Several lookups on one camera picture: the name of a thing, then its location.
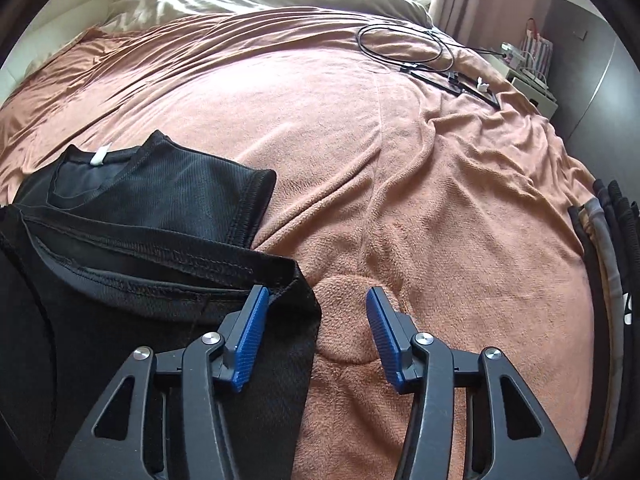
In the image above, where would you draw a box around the dark grey sleeveless shirt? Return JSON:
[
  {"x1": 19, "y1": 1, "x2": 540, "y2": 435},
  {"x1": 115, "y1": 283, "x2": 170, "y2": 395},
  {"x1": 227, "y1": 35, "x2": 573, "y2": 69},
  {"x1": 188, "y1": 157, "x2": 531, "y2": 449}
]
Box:
[{"x1": 1, "y1": 132, "x2": 321, "y2": 479}]

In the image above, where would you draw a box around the stack of folded dark clothes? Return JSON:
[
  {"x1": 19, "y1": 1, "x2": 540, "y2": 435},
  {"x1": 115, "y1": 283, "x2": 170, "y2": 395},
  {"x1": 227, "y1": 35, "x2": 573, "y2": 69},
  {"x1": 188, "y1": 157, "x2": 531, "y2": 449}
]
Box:
[{"x1": 567, "y1": 179, "x2": 639, "y2": 479}]

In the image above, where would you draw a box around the brown bed blanket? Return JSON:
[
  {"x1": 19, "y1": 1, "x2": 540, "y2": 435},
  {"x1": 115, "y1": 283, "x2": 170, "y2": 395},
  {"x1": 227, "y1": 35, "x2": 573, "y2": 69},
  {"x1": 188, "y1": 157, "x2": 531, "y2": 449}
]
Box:
[{"x1": 1, "y1": 8, "x2": 593, "y2": 479}]

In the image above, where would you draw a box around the black phone on bed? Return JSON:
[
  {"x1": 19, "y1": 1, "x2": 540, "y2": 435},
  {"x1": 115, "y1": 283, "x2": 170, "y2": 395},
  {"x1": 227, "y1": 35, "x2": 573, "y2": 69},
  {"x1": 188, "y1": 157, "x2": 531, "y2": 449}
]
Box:
[{"x1": 401, "y1": 68, "x2": 501, "y2": 110}]

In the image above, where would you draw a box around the white bedside table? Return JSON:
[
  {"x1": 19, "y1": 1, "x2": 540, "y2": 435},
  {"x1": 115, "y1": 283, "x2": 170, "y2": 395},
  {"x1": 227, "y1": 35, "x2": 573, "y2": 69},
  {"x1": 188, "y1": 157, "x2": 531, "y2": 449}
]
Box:
[{"x1": 483, "y1": 54, "x2": 559, "y2": 119}]

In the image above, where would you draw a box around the striped gift bag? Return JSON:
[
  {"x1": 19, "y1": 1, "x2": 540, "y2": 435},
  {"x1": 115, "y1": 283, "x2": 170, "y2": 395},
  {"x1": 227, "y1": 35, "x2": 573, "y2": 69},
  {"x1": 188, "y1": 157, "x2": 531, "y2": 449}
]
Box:
[{"x1": 516, "y1": 18, "x2": 553, "y2": 84}]

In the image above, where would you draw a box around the cream leather headboard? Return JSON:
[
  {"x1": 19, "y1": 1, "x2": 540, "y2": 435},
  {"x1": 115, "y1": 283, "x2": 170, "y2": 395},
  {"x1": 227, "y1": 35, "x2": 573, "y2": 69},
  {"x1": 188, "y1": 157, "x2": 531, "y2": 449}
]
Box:
[{"x1": 1, "y1": 0, "x2": 118, "y2": 100}]

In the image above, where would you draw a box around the black charging cable on bed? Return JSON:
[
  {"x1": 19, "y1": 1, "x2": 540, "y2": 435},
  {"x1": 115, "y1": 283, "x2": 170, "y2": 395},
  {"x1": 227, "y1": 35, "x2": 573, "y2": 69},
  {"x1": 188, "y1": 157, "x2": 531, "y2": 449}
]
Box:
[{"x1": 354, "y1": 23, "x2": 509, "y2": 92}]

